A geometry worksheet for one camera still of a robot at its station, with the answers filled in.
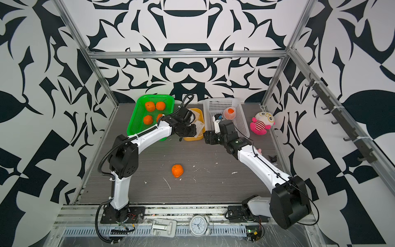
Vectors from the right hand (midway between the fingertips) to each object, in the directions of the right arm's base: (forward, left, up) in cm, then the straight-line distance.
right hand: (209, 131), depth 84 cm
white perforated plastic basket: (+38, -6, -20) cm, 43 cm away
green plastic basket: (+21, +45, -14) cm, 52 cm away
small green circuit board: (-43, -19, -19) cm, 51 cm away
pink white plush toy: (+15, -35, -12) cm, 40 cm away
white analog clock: (-41, +6, -14) cm, 44 cm away
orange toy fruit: (+30, +40, -11) cm, 51 cm away
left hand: (+6, +8, -7) cm, 12 cm away
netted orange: (+30, +33, -11) cm, 46 cm away
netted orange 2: (+20, -15, -9) cm, 26 cm away
